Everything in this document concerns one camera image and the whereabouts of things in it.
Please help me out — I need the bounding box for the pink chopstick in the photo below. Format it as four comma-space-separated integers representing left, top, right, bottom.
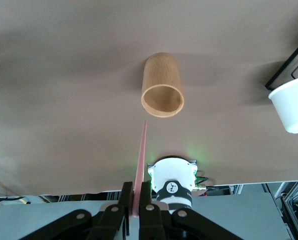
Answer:
131, 120, 149, 218

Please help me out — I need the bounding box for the white paper cup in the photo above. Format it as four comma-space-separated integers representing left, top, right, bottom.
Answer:
268, 75, 298, 135

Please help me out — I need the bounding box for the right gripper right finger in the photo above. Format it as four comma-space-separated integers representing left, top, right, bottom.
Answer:
138, 181, 242, 240

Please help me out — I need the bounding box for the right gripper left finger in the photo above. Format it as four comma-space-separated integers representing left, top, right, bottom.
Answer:
20, 181, 135, 240

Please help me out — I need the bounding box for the bamboo cup holder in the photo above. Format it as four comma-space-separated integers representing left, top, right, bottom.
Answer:
140, 51, 185, 118

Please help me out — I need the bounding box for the aluminium frame post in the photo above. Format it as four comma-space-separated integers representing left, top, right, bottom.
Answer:
280, 181, 298, 240

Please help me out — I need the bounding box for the brown table mat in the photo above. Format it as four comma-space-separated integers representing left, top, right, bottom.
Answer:
0, 0, 298, 197

